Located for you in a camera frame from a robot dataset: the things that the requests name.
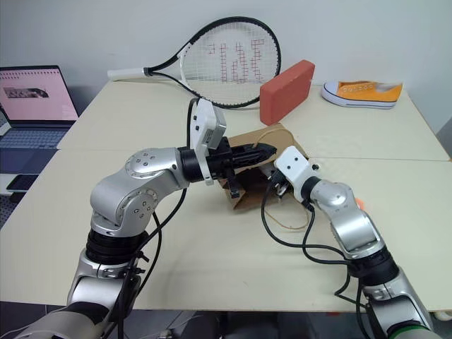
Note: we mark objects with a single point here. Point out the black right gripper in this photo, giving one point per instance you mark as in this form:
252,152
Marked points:
279,183

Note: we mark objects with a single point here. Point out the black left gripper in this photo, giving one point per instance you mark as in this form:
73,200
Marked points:
222,163

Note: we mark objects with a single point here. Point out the brown paper bag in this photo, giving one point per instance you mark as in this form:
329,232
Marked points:
254,180

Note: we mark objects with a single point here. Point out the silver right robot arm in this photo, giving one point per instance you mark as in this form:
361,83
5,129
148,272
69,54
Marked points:
356,229

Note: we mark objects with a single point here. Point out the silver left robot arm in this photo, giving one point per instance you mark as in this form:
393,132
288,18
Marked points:
141,190

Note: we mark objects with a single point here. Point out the red brick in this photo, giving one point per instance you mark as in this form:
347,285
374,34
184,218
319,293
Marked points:
286,92

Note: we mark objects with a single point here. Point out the black and white tennis racket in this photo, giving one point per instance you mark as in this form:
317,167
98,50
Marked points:
233,60

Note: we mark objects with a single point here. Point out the yellow canvas sneaker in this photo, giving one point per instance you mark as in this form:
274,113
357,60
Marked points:
363,94

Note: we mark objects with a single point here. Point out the open laptop computer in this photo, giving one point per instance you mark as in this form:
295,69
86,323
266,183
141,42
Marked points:
31,106

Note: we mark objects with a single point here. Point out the black smartphone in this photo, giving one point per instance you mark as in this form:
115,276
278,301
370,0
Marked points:
22,182

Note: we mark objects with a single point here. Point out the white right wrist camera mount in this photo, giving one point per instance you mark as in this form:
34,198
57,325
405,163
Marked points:
294,165

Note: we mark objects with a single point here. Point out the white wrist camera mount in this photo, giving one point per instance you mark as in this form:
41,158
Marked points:
207,123
294,165

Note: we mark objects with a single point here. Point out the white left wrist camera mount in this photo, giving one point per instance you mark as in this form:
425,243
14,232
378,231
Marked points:
207,123

